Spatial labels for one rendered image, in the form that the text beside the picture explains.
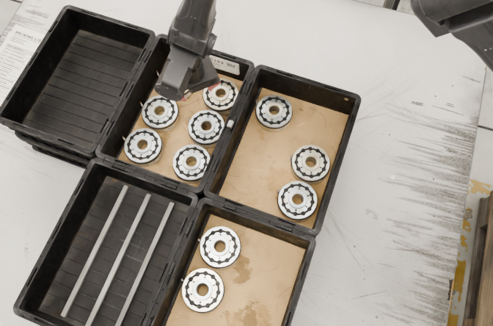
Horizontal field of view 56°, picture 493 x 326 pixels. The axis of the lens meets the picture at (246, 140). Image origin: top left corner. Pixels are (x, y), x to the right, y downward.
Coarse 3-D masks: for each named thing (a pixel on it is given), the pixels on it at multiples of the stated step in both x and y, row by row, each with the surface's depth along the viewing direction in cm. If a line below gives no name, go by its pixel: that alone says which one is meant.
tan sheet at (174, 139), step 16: (192, 96) 136; (160, 112) 134; (192, 112) 134; (176, 128) 132; (208, 128) 132; (176, 144) 130; (192, 144) 130; (128, 160) 129; (160, 160) 128; (176, 176) 126
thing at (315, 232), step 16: (304, 80) 125; (352, 96) 123; (240, 112) 122; (352, 112) 121; (352, 128) 120; (224, 144) 119; (336, 176) 115; (208, 192) 114; (240, 208) 113; (288, 224) 111; (320, 224) 111
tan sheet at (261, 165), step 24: (264, 96) 135; (288, 96) 135; (312, 120) 132; (336, 120) 132; (240, 144) 130; (264, 144) 129; (288, 144) 129; (312, 144) 129; (336, 144) 129; (240, 168) 127; (264, 168) 127; (288, 168) 127; (240, 192) 124; (264, 192) 124; (312, 216) 122
